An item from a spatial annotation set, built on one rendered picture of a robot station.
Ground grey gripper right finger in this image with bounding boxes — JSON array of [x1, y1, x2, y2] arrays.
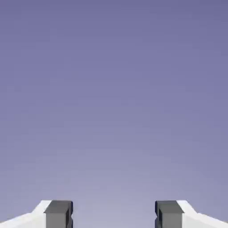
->
[[154, 199, 228, 228]]

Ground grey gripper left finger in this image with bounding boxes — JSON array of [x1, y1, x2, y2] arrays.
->
[[0, 199, 74, 228]]

